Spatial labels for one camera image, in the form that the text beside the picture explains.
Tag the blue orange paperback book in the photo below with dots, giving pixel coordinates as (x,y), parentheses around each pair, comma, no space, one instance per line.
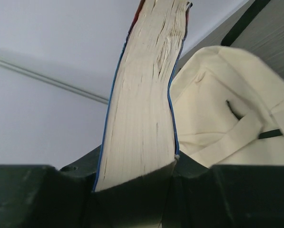
(140,131)

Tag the cream canvas backpack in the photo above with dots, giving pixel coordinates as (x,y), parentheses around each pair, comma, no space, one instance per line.
(228,94)

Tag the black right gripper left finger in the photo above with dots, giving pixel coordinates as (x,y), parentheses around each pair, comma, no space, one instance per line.
(40,196)

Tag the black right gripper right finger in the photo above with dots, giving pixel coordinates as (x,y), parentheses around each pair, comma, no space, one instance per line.
(225,196)

